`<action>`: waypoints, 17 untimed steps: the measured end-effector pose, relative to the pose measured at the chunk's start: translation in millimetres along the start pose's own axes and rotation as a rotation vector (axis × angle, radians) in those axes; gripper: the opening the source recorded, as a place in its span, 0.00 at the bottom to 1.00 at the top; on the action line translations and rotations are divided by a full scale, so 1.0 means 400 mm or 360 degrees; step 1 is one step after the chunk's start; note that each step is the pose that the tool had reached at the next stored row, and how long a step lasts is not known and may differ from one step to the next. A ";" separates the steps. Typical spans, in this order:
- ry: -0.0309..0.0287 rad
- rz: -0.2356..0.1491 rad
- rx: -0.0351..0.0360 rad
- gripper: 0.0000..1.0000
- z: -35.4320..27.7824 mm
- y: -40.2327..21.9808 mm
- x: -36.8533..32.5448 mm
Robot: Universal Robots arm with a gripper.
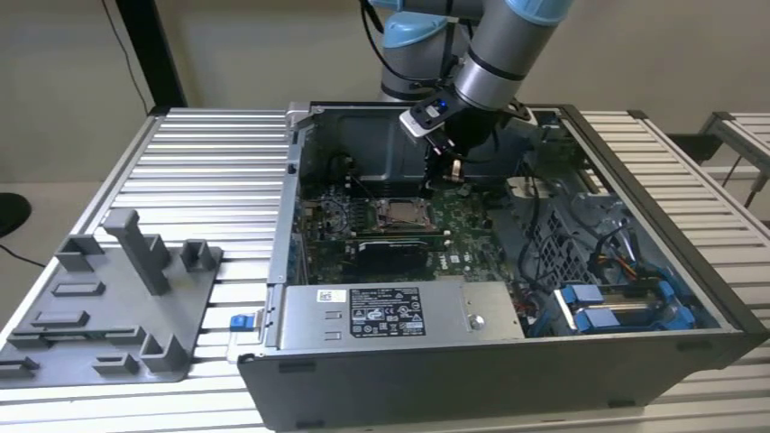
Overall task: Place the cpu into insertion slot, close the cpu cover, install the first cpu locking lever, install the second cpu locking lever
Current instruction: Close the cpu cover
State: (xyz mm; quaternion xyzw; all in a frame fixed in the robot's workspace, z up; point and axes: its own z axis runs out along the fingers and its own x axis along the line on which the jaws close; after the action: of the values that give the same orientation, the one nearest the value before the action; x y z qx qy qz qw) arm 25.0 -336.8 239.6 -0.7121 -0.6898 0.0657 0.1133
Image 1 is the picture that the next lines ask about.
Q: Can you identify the metal socket cover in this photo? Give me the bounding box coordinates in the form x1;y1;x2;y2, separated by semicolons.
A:
377;198;433;226

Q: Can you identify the CPU chip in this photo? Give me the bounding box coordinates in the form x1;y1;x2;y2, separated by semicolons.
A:
387;203;423;223

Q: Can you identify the CPU socket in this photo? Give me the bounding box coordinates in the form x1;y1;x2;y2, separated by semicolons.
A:
373;197;434;230

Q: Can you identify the black RAM slot bank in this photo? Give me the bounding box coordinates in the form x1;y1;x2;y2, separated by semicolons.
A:
353;226;453;240

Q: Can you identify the green motherboard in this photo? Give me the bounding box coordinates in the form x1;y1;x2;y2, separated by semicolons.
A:
298;178;513;285

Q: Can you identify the black graphics card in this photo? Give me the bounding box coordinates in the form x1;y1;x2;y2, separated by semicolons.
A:
353;240;433;275

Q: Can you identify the grey metal drive cage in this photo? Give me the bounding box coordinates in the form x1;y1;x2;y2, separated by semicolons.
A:
485;174;606;290

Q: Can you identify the silver power supply unit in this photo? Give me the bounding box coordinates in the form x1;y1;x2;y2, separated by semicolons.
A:
277;281;526;352

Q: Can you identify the blue disk carrier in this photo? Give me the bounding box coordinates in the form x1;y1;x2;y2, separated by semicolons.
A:
567;283;605;304
574;308;621;334

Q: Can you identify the black box under table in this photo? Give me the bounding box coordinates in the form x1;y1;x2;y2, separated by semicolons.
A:
666;132;724;164

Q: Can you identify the metal slat side table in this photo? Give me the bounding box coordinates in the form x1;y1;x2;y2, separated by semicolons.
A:
700;111;770;182

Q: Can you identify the black PC case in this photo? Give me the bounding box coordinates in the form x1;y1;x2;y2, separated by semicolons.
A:
238;101;770;432

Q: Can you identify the grey plastic parts rack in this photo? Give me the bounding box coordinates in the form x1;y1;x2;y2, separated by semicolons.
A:
0;207;226;390

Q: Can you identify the black round chair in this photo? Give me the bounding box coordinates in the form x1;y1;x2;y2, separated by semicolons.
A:
0;192;34;239

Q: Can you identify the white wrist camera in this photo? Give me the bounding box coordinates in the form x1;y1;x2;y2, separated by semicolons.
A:
398;96;457;157

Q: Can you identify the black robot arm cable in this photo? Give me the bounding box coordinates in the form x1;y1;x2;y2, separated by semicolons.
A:
359;0;459;92

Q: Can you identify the coloured wire bundle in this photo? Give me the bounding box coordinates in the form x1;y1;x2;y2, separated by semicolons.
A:
591;224;641;281

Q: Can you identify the blue plastic bay bracket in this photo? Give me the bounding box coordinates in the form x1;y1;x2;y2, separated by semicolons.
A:
652;278;698;331

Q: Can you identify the black vertical post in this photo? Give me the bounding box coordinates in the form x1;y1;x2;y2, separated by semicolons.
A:
114;0;190;108

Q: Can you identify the thin black wall cable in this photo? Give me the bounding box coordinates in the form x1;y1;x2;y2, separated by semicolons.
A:
100;0;152;115

